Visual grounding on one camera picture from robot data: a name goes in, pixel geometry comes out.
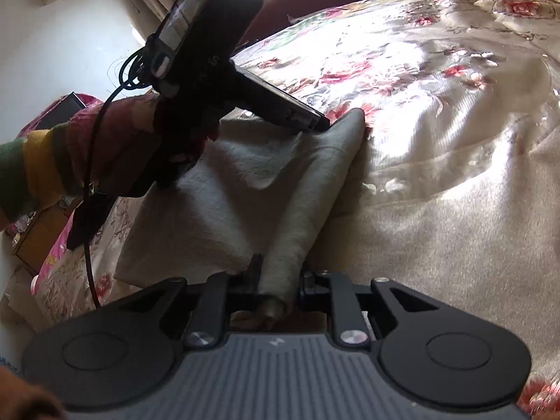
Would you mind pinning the beige floral bedspread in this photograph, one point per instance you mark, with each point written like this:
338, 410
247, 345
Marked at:
437, 183

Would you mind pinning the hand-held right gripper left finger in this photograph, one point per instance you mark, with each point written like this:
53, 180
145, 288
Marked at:
253, 280

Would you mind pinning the black box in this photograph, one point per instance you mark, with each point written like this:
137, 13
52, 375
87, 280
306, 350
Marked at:
61, 111

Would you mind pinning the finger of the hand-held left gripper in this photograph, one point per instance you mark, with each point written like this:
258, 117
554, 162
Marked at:
280, 105

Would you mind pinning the pink floral sheet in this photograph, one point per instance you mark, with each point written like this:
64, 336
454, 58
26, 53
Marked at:
52, 262

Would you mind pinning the grey-green pants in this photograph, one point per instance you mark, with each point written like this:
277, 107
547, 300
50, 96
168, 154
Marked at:
218, 210

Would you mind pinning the person's left forearm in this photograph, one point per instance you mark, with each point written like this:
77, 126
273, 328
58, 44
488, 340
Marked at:
43, 170

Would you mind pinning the wooden bedside table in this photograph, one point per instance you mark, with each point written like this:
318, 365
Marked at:
39, 232

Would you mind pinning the dark red headboard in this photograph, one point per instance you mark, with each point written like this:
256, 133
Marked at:
306, 0

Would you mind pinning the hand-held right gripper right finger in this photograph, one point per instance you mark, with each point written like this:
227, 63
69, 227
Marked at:
306, 293

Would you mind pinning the brown knitted clothing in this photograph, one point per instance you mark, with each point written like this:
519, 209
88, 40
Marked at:
26, 396

